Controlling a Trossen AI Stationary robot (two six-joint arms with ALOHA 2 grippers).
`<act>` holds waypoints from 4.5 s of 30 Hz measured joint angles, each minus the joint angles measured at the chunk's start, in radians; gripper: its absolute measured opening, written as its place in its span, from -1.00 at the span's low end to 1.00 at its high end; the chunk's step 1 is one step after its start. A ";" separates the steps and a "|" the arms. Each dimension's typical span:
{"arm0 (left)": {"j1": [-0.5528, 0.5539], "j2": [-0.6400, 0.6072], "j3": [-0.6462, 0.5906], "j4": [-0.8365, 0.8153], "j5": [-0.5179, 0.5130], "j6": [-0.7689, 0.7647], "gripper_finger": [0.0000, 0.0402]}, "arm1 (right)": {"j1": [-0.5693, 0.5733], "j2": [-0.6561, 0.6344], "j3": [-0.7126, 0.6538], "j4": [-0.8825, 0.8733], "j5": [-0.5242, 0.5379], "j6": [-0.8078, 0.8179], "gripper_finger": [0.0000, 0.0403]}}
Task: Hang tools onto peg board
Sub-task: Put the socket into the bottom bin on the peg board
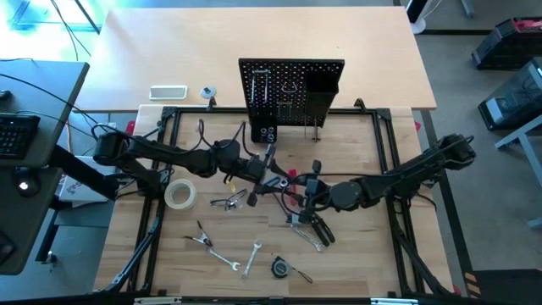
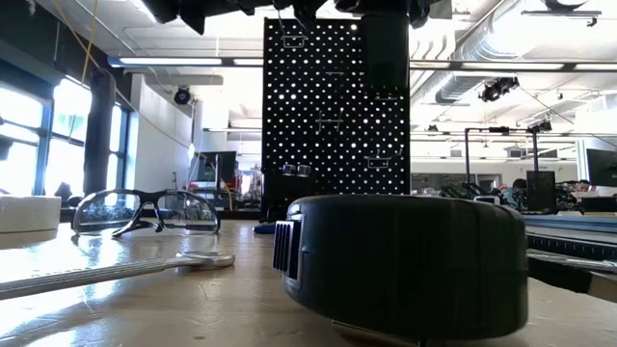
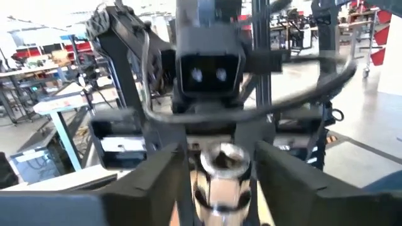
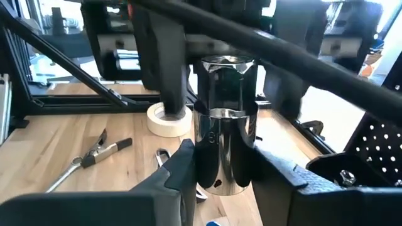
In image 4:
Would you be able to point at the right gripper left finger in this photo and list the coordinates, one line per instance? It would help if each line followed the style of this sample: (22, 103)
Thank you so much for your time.
(94, 210)

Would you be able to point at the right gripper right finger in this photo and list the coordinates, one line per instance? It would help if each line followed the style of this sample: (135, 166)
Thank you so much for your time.
(314, 204)

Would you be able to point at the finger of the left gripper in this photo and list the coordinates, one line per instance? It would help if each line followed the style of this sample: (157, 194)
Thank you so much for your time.
(163, 62)
(282, 94)

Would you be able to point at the black metal pegboard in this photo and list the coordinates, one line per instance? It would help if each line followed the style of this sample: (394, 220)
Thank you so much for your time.
(372, 163)

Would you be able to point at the white masking tape roll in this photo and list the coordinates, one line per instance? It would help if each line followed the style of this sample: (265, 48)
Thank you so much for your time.
(169, 130)

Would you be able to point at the silver aluminium extrusion bar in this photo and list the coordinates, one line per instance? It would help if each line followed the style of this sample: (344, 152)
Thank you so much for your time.
(4, 110)

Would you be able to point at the black pegboard socket shelf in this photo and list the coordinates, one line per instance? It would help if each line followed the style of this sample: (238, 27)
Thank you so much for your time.
(323, 169)

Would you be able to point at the clear safety glasses black frame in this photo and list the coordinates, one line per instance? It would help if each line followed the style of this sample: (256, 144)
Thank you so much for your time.
(201, 194)

